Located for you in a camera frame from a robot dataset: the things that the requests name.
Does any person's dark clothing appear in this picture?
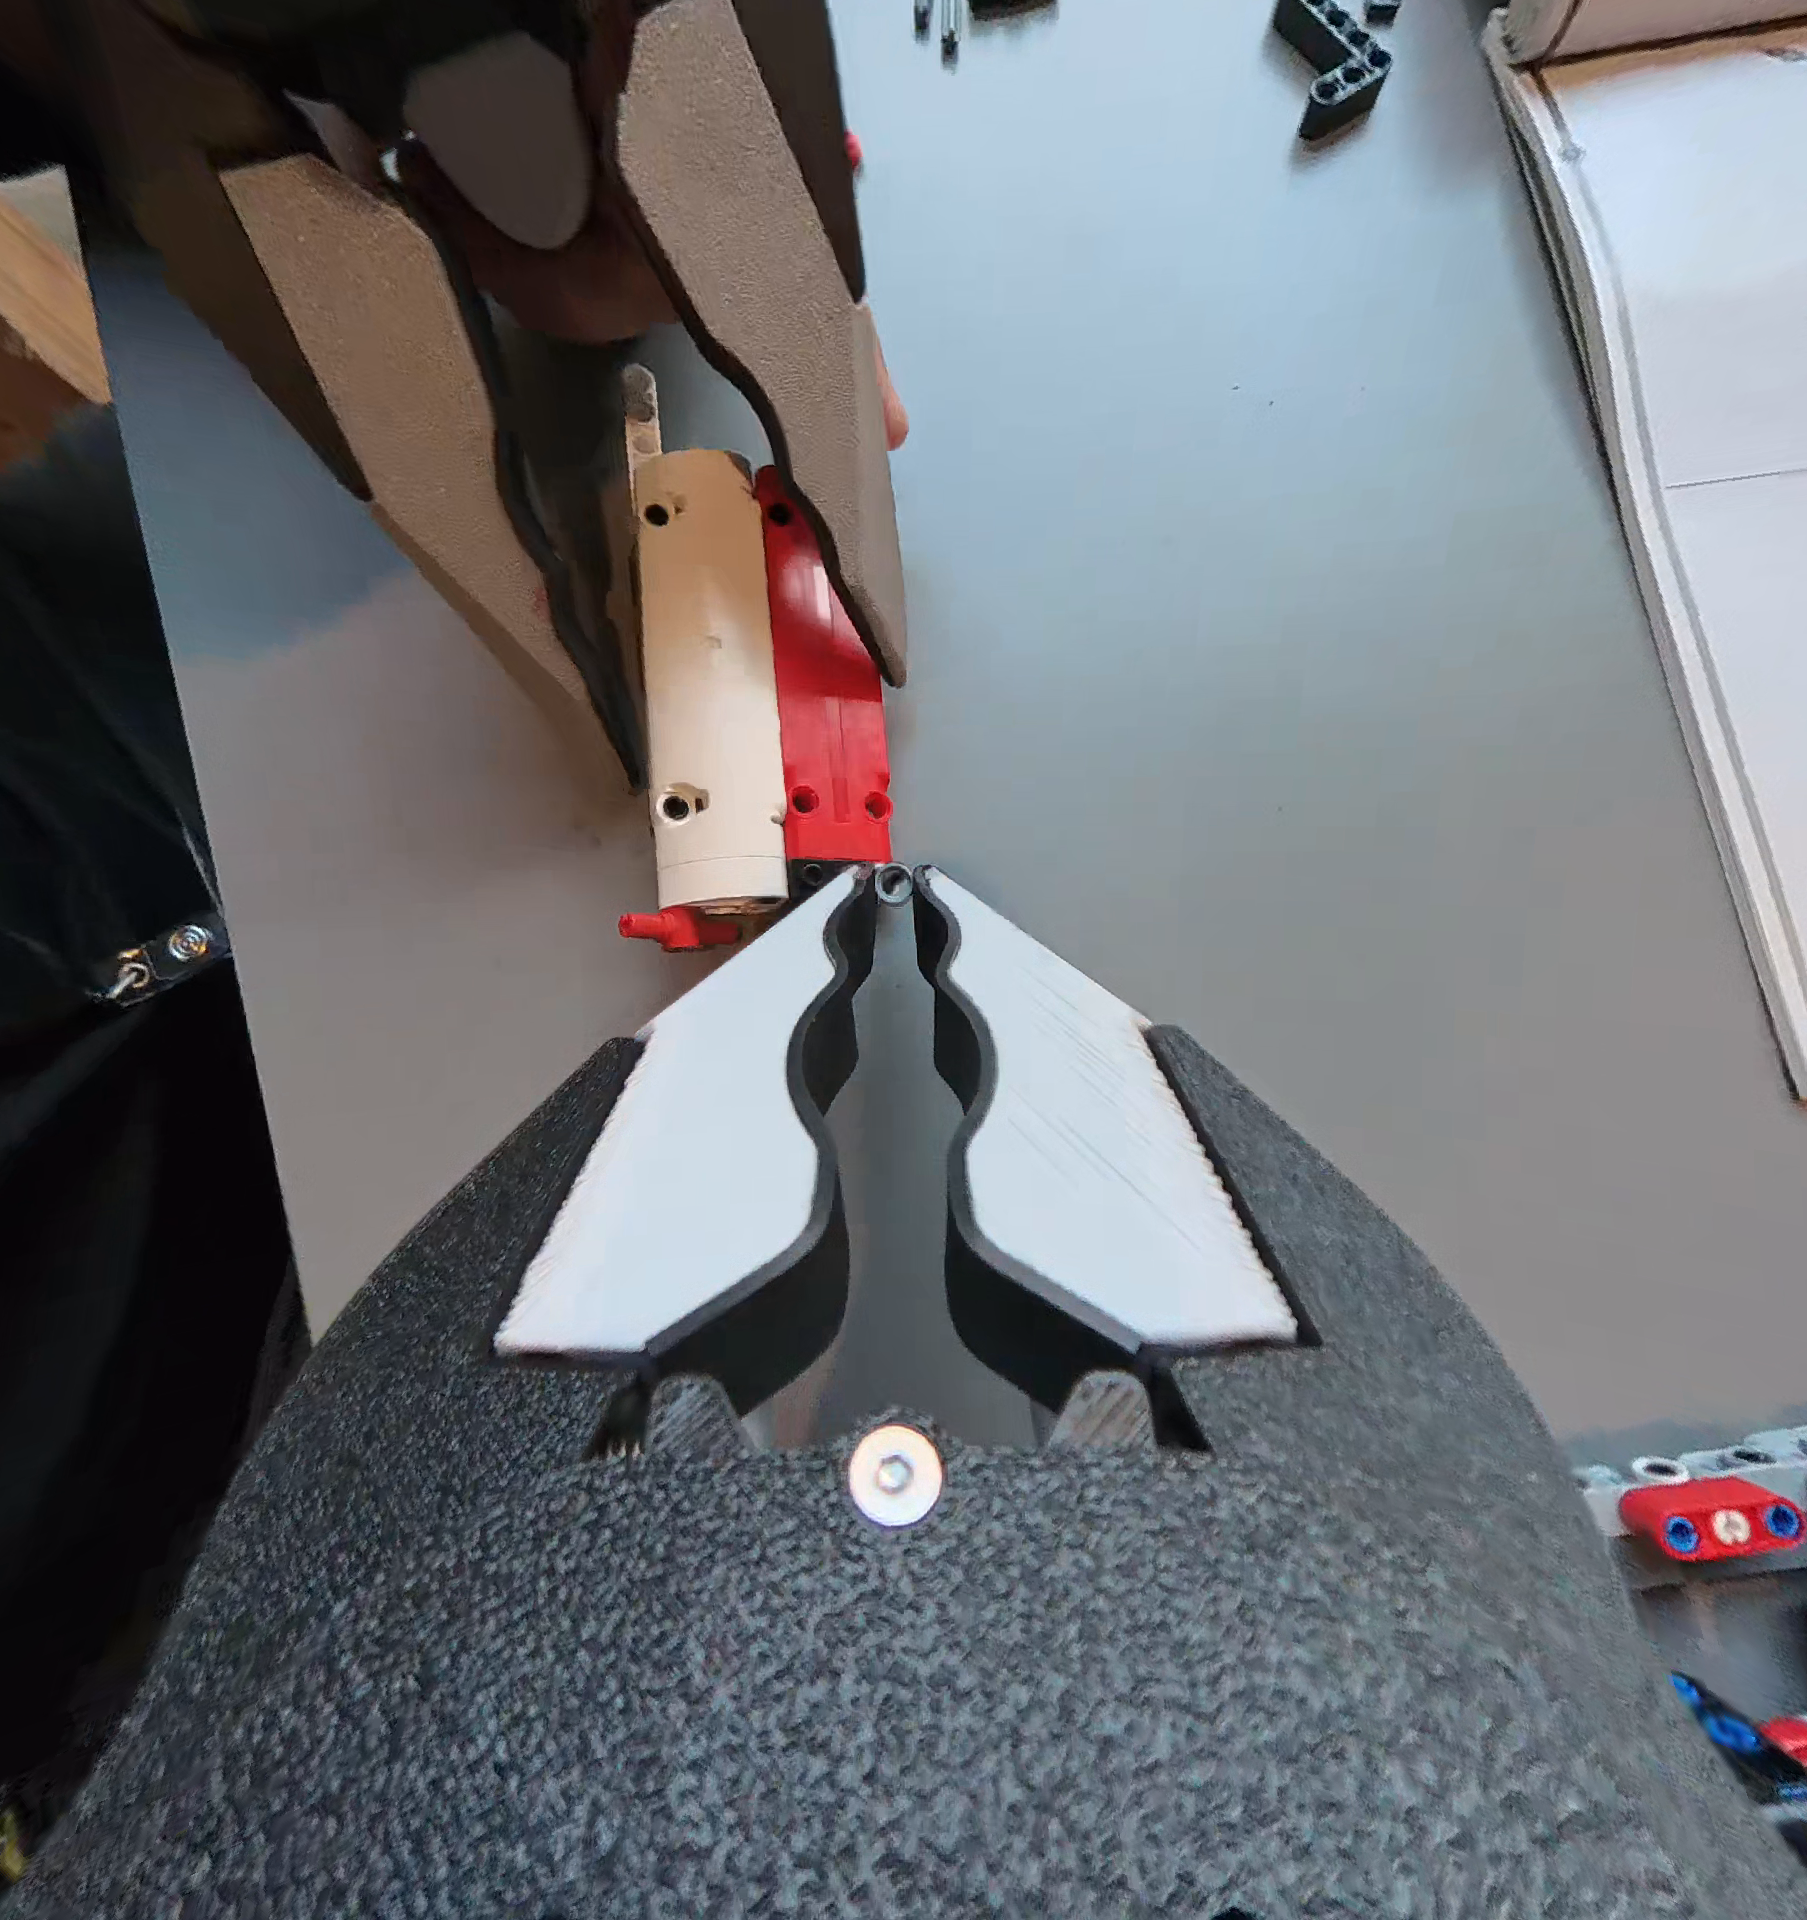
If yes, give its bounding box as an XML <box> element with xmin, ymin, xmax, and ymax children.
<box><xmin>0</xmin><ymin>404</ymin><xmax>311</xmax><ymax>1920</ymax></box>

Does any black angled toy beam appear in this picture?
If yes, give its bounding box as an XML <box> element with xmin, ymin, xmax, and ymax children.
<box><xmin>1271</xmin><ymin>0</ymin><xmax>1400</xmax><ymax>146</ymax></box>

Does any person's left hand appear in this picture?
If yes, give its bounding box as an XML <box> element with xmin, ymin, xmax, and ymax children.
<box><xmin>420</xmin><ymin>192</ymin><xmax>908</xmax><ymax>454</ymax></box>

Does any red and white toy panel assembly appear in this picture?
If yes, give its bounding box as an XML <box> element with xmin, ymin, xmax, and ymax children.
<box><xmin>615</xmin><ymin>364</ymin><xmax>899</xmax><ymax>956</ymax></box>

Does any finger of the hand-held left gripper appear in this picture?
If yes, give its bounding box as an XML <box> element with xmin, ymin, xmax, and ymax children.
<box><xmin>613</xmin><ymin>0</ymin><xmax>912</xmax><ymax>687</ymax></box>
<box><xmin>217</xmin><ymin>146</ymin><xmax>652</xmax><ymax>793</ymax></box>

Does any building instruction booklet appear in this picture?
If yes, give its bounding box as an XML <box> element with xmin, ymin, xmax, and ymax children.
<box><xmin>1479</xmin><ymin>0</ymin><xmax>1807</xmax><ymax>1106</ymax></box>

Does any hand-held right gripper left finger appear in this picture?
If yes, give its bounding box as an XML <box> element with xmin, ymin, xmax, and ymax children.
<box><xmin>495</xmin><ymin>869</ymin><xmax>882</xmax><ymax>1412</ymax></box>

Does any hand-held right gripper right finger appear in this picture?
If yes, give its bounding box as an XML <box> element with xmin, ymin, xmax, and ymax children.
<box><xmin>912</xmin><ymin>866</ymin><xmax>1301</xmax><ymax>1412</ymax></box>

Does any grey desk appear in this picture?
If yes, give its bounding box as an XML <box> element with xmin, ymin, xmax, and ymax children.
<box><xmin>70</xmin><ymin>0</ymin><xmax>1807</xmax><ymax>1651</ymax></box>

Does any toy car chassis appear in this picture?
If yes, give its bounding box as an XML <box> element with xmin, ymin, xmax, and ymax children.
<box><xmin>1570</xmin><ymin>1421</ymin><xmax>1807</xmax><ymax>1884</ymax></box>

